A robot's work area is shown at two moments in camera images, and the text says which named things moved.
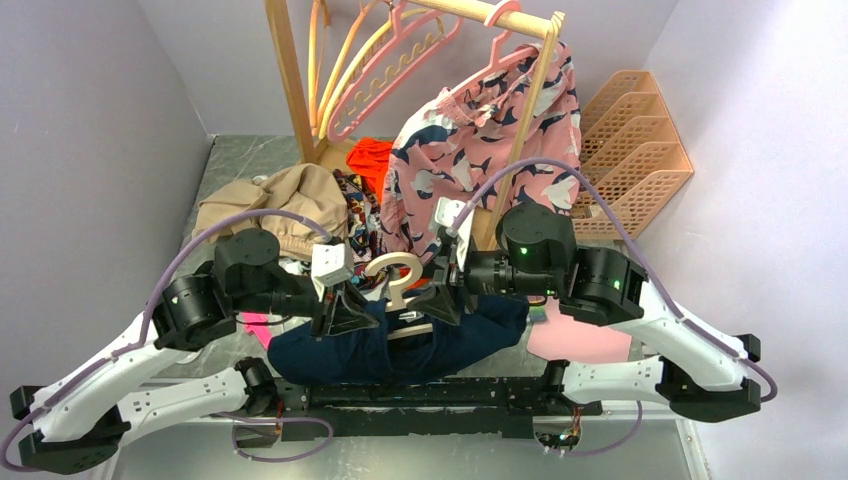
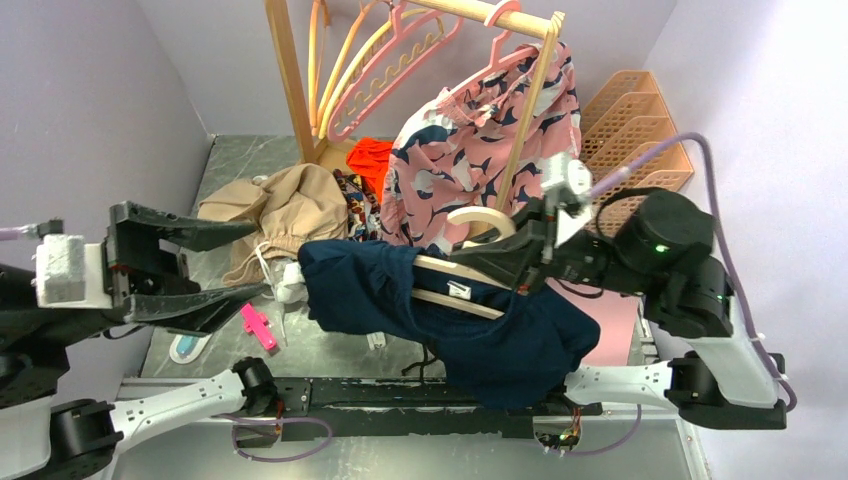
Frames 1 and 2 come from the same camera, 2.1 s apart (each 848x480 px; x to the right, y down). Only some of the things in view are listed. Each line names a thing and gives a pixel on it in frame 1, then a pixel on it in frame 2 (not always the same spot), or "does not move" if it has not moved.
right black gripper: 440,299 → 515,259
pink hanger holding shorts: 513,5 does not move
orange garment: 369,157 does not move
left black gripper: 344,309 → 151,278
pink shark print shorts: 458,141 does not move
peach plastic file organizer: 631,152 does not move
